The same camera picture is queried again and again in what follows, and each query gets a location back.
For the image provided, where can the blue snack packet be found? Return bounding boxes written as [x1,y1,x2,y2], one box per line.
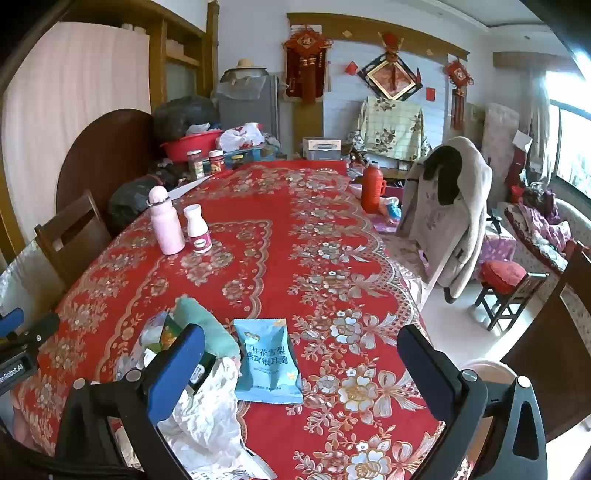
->
[233,318,304,406]

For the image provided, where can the grey cabinet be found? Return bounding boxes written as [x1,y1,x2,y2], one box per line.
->
[217,74,280,139]

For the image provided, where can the crumpled white red bag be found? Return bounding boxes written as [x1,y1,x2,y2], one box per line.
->
[218,122,265,151]

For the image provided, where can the dark wooden chair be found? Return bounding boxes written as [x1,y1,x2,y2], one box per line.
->
[500,240,591,445]

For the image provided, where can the white bottle pink label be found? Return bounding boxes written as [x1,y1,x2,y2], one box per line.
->
[183,204,213,254]

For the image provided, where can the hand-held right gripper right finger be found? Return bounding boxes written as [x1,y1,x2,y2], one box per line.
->
[396,324,550,480]

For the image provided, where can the small red knot decoration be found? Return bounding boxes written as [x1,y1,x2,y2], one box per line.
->
[444,59,476,131]

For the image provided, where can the black garment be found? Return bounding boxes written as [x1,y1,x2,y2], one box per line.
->
[424,145,464,206]

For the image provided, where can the red thermos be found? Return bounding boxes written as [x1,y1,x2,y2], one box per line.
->
[359,162,388,214]

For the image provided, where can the floral checked cloth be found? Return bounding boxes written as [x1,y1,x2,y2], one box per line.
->
[356,96,431,160]

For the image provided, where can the sofa with clothes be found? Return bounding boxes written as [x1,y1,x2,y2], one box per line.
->
[502,184,583,278]

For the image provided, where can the pale pink panel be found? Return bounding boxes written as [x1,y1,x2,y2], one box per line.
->
[2,21,153,241]

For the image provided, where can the red floral tablecloth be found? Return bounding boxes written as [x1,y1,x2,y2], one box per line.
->
[11,159,467,480]

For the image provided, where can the white plastic bag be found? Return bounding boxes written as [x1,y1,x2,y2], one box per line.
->
[115,309,274,480]

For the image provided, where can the round brown board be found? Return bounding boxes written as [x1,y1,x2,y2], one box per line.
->
[56,109,156,219]

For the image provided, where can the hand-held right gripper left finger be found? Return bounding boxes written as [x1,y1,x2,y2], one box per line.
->
[55,323,206,480]

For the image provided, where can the light green cloth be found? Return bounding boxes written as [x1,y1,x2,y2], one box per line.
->
[173,296,242,361]

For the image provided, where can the wooden stool red cushion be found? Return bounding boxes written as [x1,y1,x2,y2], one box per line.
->
[474,260,549,332]

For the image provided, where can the dark bundle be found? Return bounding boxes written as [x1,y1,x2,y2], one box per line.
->
[152,96,221,142]

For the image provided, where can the blue plastic bag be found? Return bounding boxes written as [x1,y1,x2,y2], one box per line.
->
[380,196,403,223]

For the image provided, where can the brown wooden chair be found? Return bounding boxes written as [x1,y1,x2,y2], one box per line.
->
[34,189,114,291]

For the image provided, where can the wooden shelf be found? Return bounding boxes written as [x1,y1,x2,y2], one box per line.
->
[115,0,219,112]

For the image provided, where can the white curtain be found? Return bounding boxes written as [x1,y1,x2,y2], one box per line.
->
[530,69,553,182]

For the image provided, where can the diamond framed wall decoration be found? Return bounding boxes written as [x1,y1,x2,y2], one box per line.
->
[358,32,424,103]

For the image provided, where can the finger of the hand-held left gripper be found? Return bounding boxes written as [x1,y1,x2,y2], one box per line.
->
[0,308,25,341]
[7,313,61,354]

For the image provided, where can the grey cardboard box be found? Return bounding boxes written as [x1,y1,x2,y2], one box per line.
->
[302,137,343,161]

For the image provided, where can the beige coat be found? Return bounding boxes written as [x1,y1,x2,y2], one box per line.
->
[396,136,493,300]

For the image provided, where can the red plastic basin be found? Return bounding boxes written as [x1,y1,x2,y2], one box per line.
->
[159,130,225,164]

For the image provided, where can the beige plastic stool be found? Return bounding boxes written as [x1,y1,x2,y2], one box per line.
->
[455,357,519,462]

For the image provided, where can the large red knot decoration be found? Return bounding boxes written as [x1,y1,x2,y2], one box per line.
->
[282,28,334,105]

